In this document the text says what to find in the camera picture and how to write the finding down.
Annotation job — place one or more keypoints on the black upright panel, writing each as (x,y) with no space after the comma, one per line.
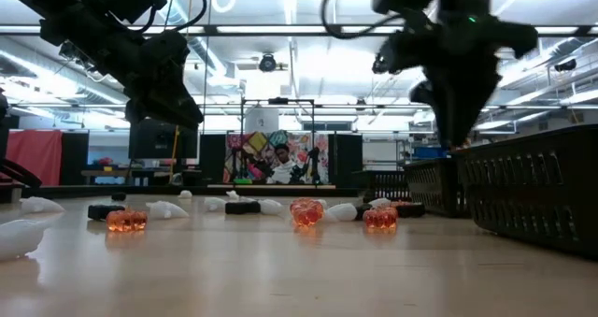
(75,158)
(345,158)
(212,158)

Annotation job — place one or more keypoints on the black overhead light bar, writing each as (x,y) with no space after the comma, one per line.
(261,29)

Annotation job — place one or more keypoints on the blue storage bin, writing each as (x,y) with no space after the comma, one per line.
(427,152)

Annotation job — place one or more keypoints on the dark background desk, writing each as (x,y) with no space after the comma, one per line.
(117,172)

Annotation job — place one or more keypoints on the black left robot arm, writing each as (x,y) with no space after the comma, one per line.
(70,27)

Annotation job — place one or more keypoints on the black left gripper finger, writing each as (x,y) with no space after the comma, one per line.
(184,109)
(149,111)

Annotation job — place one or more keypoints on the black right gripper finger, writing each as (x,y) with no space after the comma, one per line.
(474,97)
(446,102)

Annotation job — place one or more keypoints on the black curved bracket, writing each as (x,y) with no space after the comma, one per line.
(18,174)

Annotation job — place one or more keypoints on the black metal table frame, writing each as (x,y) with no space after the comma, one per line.
(70,191)

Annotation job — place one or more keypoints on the black ceiling fixture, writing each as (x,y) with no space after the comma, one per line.
(565,65)

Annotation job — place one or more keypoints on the black flat monitor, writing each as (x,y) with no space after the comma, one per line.
(159,144)

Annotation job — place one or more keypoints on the black round ceiling camera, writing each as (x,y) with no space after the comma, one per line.
(267,63)

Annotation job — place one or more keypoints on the white plastic ghost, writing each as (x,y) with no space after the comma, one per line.
(18,237)
(343,212)
(271,207)
(378,202)
(232,195)
(247,198)
(323,204)
(214,204)
(166,210)
(39,206)
(185,194)

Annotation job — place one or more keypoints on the black metal stand frame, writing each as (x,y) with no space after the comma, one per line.
(278,101)

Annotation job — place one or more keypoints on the black plastic mesh basket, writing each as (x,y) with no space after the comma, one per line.
(380,183)
(434,186)
(537,191)

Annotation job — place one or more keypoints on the person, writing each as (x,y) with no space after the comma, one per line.
(281,151)

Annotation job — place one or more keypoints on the red curtain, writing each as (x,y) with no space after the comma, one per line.
(35,155)

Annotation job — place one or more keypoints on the colourful patterned wall panel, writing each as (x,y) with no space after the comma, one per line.
(259,141)

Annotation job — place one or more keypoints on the white box fixture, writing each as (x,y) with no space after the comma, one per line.
(261,120)

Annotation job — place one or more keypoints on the black plastic bat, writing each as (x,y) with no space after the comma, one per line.
(118,197)
(243,208)
(103,212)
(411,210)
(362,211)

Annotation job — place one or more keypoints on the black background robot arm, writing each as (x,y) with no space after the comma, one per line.
(314,158)

